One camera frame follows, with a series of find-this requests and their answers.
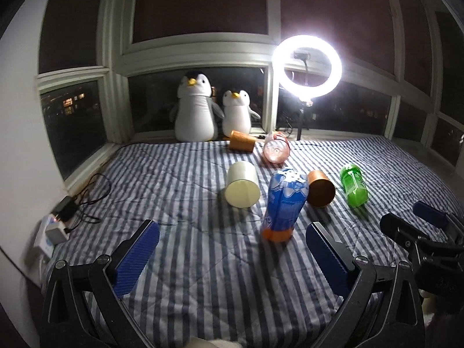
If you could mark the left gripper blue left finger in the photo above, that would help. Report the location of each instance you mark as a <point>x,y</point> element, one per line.
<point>131,256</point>

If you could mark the white ring light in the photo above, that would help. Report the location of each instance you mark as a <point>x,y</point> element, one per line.
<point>284,52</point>

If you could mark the small plush penguin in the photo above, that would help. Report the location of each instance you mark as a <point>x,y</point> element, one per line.
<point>237,112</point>

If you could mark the white power strip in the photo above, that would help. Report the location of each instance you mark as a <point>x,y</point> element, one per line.
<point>42,246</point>

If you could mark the copper brown cup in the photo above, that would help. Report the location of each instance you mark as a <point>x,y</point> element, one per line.
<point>241,142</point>
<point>321,190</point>

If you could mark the pink red bottle cup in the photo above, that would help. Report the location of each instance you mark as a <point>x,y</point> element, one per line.
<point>276,148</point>

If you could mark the blue orange plastic bottle cup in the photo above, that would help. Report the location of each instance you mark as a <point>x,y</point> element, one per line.
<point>287,194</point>

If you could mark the black ring light tripod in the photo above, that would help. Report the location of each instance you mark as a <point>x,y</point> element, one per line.
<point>303,56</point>

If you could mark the green plastic bottle cup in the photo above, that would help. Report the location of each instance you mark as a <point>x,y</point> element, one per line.
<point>354,186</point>

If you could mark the cream white plastic cup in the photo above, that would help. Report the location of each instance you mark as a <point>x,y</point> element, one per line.
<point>242,185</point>

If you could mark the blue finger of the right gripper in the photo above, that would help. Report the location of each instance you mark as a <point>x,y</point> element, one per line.
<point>400,231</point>
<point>433,216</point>

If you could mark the far copper brown cup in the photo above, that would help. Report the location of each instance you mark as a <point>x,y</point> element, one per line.
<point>241,142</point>

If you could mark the white charger plug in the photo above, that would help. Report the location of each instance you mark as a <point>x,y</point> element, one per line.
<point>57,233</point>

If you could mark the blue white striped quilt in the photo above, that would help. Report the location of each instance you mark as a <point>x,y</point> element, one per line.
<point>212,274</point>

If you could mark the black power adapter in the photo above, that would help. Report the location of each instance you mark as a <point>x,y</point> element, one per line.
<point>65,209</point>

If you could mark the near copper brown cup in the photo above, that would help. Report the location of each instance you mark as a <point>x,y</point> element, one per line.
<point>321,190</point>

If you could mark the large plush penguin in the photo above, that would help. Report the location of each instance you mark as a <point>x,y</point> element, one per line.
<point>194,115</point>

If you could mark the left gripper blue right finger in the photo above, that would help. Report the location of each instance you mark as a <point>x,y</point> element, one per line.
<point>333,258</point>

